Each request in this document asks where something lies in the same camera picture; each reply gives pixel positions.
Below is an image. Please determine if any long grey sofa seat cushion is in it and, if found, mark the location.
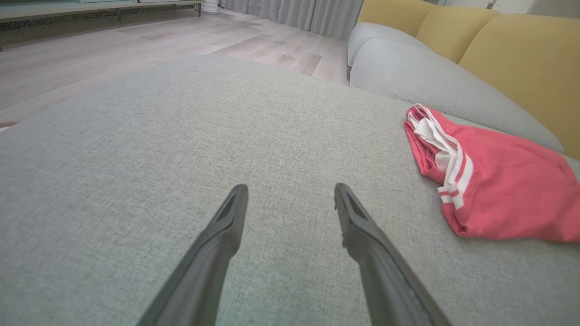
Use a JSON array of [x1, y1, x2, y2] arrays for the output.
[[349, 38, 566, 153]]

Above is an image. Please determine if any narrow yellow sofa back cushion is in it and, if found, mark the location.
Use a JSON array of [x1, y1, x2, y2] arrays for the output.
[[416, 6, 503, 64]]

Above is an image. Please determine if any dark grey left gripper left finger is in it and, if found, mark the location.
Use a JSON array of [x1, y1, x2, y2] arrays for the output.
[[138, 183, 249, 326]]

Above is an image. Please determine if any grey and yellow sofa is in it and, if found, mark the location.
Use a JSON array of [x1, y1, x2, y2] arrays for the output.
[[0, 54, 580, 326]]

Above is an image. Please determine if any wide yellow sofa back cushion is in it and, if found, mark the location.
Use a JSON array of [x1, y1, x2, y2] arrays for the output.
[[459, 13, 580, 160]]

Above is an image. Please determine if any grey pleated curtain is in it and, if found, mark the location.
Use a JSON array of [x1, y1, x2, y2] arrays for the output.
[[219, 0, 364, 41]]

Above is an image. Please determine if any red garment with white stripes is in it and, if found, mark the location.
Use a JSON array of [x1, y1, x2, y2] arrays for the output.
[[403, 104, 580, 244]]

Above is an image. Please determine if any yellow sofa end back cushion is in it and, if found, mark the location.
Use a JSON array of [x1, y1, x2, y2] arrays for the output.
[[357, 0, 436, 38]]

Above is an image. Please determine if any low cabinet with green drawers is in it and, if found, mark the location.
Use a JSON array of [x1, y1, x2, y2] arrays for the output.
[[0, 0, 203, 24]]

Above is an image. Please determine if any short grey sofa seat cushion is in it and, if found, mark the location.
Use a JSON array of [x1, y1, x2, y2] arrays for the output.
[[347, 22, 433, 69]]

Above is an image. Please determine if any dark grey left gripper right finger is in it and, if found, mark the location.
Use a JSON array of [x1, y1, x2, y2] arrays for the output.
[[334, 182, 454, 326]]

